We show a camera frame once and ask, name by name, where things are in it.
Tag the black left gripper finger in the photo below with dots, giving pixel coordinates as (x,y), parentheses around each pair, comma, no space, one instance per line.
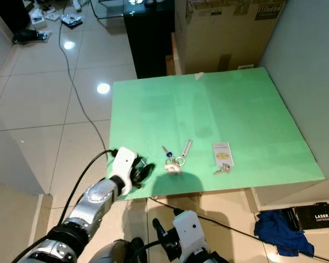
(145,168)
(140,182)

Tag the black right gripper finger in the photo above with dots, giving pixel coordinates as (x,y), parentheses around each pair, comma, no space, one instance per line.
(158,227)
(176,212)

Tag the key bunch with blue key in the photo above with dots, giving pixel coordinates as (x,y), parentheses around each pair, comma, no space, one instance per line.
(169,155)

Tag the grey robot leg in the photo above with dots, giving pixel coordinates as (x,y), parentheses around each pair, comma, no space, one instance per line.
(109,253)

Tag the key with white tag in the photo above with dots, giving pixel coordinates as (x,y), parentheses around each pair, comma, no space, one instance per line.
(222,153)

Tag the blue cloth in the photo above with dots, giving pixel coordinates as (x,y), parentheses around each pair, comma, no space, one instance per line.
(277,230)

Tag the green table mat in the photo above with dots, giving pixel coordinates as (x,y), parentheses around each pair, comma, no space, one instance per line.
(230,109)

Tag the brown cardboard sheet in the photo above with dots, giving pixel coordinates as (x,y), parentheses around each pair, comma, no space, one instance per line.
(171,60)

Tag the black cabinet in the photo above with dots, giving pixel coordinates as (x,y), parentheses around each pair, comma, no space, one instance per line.
(148,44)

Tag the black toner cartridge box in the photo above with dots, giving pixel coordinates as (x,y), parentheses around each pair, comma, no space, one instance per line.
(318,216)

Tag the large cardboard box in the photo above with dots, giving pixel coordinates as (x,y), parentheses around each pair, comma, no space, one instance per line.
(225,33)

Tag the small flat packet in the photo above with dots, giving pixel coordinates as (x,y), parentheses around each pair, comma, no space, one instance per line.
(70,19)

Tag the black flat floor item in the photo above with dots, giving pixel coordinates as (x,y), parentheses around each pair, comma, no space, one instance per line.
(28,36)

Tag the small white box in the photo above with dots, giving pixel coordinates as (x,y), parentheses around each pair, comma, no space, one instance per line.
(38,21)

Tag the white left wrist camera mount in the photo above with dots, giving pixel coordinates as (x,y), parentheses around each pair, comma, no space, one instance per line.
(123,161)

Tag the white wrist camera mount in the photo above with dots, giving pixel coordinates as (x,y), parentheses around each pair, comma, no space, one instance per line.
(123,161)
(188,230)

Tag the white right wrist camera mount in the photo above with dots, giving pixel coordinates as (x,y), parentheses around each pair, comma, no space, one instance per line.
(188,230)

